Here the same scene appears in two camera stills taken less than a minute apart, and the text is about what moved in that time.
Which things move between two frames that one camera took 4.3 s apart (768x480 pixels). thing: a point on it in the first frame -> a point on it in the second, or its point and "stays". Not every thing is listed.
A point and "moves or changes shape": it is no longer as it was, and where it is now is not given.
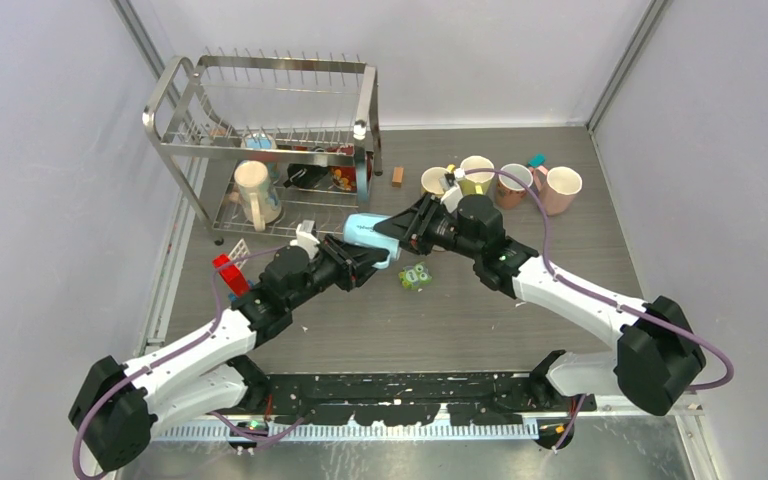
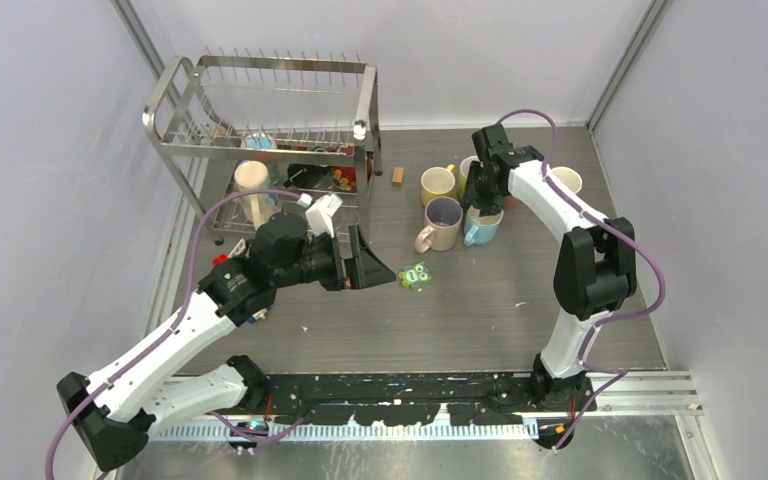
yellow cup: [430, 179] stays
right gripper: [410, 226] -> [488, 206]
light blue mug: [358, 229] moves or changes shape
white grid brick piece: [239, 251] stays
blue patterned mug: [259, 141] stays
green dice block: [413, 276] stays
